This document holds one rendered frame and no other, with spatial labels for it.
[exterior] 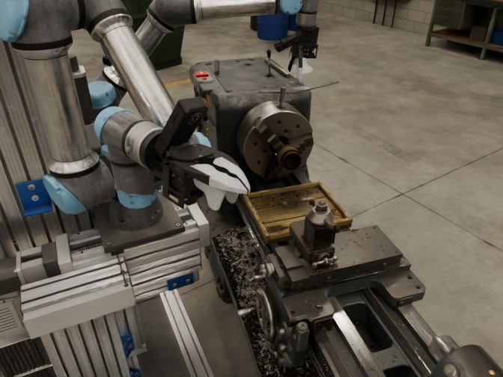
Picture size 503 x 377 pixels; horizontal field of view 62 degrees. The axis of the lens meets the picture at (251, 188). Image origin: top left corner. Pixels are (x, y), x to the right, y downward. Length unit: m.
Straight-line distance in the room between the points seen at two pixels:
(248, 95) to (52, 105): 1.04
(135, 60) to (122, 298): 0.61
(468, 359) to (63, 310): 0.93
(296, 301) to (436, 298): 1.57
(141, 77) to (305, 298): 0.81
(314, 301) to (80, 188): 0.75
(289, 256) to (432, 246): 1.89
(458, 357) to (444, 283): 1.91
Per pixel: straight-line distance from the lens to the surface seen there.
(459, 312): 2.76
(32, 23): 0.94
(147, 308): 2.29
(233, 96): 1.84
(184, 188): 0.64
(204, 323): 2.45
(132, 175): 0.81
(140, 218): 1.19
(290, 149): 1.67
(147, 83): 0.92
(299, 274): 1.33
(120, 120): 0.78
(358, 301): 1.46
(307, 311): 1.31
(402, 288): 1.45
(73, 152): 1.04
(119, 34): 0.96
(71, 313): 1.20
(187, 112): 0.62
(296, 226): 1.42
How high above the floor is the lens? 1.89
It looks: 33 degrees down
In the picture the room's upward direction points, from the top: straight up
